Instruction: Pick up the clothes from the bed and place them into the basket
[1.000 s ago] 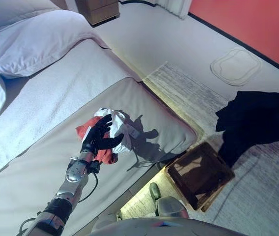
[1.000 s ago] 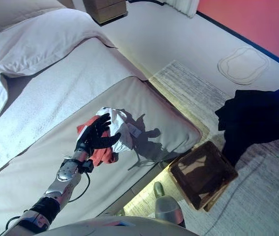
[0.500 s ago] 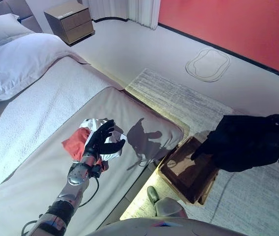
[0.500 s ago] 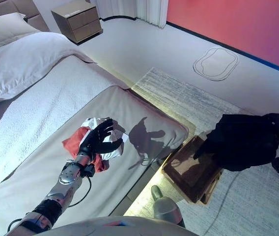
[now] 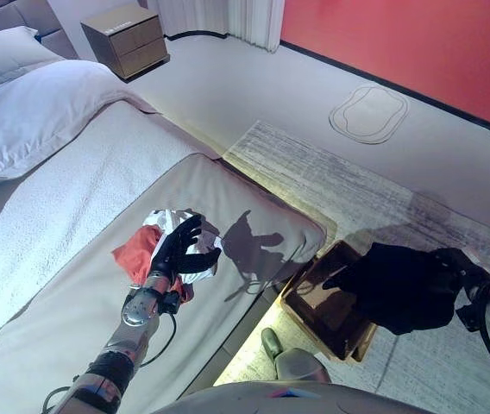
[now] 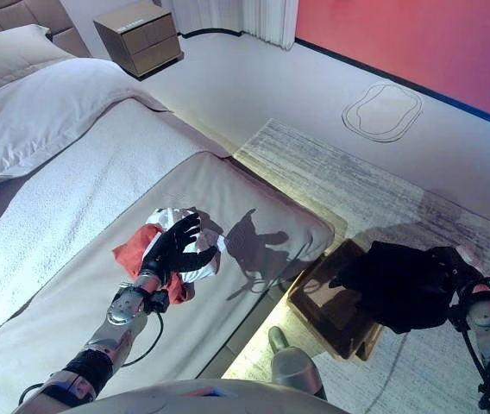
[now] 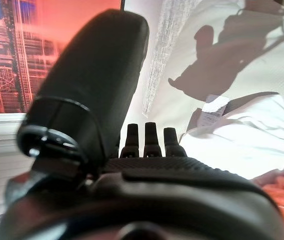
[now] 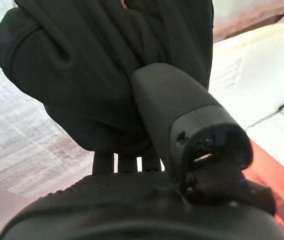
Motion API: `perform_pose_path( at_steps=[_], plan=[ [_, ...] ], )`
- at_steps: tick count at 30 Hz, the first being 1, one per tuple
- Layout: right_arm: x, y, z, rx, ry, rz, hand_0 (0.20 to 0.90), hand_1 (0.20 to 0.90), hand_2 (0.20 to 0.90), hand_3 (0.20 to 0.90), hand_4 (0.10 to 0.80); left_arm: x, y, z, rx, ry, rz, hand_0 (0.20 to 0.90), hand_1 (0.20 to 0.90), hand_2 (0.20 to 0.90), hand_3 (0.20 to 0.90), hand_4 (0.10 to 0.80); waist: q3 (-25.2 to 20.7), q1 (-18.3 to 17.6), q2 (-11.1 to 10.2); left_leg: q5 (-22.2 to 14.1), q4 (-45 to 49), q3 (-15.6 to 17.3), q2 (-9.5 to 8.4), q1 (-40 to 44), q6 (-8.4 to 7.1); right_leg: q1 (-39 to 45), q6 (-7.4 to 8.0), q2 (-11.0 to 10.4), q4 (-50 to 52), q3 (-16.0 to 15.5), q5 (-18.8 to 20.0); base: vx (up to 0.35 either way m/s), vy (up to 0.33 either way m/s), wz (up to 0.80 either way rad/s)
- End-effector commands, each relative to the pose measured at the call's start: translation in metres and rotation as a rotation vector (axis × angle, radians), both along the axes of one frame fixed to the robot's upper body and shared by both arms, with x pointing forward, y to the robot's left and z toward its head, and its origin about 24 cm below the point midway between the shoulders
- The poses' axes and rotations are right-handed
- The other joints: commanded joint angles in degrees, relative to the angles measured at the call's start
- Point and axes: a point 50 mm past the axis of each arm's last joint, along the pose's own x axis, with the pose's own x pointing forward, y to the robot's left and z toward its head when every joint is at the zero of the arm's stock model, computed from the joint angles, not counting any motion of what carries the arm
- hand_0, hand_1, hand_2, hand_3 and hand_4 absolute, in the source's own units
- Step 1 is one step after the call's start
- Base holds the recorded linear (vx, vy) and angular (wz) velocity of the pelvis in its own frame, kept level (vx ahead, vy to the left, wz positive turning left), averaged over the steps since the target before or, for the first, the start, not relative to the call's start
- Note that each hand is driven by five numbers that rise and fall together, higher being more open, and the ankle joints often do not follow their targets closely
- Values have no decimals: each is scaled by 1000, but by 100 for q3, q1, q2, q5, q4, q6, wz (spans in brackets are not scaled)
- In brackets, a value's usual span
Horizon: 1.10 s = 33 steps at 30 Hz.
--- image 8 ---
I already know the striped grey rug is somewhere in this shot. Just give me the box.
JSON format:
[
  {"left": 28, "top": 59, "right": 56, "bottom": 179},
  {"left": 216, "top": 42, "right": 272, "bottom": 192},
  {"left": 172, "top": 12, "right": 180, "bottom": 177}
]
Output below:
[{"left": 0, "top": 0, "right": 95, "bottom": 197}]

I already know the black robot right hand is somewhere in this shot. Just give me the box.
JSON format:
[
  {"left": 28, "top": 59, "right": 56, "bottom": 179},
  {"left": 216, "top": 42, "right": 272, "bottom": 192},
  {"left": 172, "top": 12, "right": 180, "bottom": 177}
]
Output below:
[{"left": 0, "top": 62, "right": 284, "bottom": 240}]

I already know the black garment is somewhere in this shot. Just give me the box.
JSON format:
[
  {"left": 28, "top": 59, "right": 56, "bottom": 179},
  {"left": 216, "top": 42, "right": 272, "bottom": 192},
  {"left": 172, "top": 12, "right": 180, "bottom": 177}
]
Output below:
[{"left": 0, "top": 0, "right": 215, "bottom": 155}]

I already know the white garment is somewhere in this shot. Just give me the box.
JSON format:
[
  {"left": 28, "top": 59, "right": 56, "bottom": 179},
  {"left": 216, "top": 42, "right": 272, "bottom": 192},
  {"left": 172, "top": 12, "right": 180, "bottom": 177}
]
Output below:
[{"left": 206, "top": 23, "right": 284, "bottom": 128}]

